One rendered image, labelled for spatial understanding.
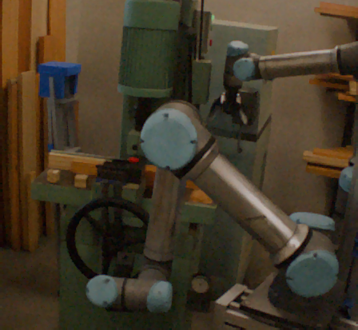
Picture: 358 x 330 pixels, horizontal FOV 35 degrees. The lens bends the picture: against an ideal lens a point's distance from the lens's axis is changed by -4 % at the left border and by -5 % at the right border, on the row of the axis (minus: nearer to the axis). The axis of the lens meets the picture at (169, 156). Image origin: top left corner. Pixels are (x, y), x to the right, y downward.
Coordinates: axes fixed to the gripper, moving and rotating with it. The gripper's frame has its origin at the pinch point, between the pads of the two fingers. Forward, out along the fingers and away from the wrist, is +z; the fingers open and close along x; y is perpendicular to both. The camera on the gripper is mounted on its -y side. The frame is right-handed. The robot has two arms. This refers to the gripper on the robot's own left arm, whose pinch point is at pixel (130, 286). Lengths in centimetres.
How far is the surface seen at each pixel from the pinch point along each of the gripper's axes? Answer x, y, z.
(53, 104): -59, -79, 78
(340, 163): 87, -86, 198
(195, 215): 15.5, -23.8, 14.3
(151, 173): 0.5, -36.3, 15.4
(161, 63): 3, -68, 1
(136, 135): -5, -48, 14
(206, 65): 15, -77, 24
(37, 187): -35.6, -28.7, 10.9
